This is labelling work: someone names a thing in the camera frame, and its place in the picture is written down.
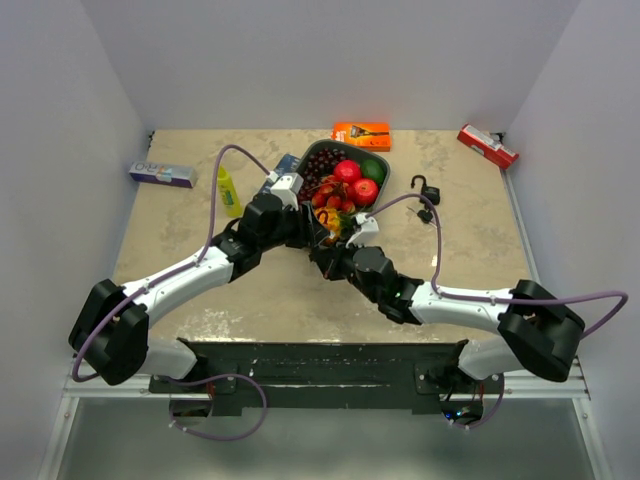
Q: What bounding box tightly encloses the red white box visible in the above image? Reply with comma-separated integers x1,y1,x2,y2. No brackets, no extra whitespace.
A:
457,123,519,170

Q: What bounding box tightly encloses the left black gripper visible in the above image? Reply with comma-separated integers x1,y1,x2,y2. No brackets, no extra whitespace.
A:
259,201,330,253

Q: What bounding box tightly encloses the dark red grape bunch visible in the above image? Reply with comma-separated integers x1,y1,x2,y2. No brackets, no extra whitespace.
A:
298,148,347,201

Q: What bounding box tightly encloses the large black key bunch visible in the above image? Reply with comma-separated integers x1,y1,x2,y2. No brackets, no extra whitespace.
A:
408,207,434,225

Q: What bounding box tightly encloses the blue blister pack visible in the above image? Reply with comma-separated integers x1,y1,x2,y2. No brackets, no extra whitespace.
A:
259,153,301,193

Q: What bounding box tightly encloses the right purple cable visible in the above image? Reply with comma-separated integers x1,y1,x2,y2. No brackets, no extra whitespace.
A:
367,193,630,339

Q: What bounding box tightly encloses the red apple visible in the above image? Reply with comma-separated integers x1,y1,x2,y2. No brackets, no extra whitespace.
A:
352,178,379,207

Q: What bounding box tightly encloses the purple white toothpaste box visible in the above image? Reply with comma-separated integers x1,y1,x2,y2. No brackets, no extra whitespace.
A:
129,162,197,189

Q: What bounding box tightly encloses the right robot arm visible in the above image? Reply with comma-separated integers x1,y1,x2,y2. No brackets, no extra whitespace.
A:
310,244,585,393

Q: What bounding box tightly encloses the orange razor box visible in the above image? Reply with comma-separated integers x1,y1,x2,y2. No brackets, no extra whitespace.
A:
331,122,392,152

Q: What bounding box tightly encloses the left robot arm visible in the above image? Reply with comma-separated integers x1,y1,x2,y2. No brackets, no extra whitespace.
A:
69,194,331,392

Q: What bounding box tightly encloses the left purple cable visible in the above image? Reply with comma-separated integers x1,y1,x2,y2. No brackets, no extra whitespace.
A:
71,144,274,383

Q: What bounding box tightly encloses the yellow glue bottle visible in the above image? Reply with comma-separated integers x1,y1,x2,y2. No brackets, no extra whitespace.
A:
216,166,243,218

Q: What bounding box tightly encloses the orange black padlock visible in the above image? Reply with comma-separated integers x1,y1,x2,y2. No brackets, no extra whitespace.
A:
314,208,341,236

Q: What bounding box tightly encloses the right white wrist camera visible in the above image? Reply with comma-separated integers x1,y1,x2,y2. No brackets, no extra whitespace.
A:
346,212,379,247

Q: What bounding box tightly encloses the black base frame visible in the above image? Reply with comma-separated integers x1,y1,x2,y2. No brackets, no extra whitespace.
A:
150,342,503,416

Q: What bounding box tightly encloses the red strawberry cluster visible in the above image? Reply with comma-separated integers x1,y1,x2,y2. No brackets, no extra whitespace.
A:
311,175,356,214

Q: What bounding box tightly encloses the grey fruit tray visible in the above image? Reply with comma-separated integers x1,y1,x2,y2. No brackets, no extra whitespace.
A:
297,139,392,250

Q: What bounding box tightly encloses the red pomegranate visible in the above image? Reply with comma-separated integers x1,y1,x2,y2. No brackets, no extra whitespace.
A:
333,160,362,184

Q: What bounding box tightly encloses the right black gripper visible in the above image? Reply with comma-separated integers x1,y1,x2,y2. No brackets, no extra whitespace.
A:
313,234,382,303

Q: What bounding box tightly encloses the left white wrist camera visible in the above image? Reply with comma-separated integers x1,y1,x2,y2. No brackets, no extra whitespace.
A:
266,171,303,210

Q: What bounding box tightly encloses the lower purple cable loop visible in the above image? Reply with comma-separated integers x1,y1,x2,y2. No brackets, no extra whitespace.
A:
159,373,269,442

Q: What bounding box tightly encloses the green avocado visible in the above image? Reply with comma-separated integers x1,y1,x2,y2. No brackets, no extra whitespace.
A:
360,159,386,186

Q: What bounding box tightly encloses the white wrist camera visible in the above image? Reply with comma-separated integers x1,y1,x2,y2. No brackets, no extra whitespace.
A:
346,212,379,247
266,171,303,210

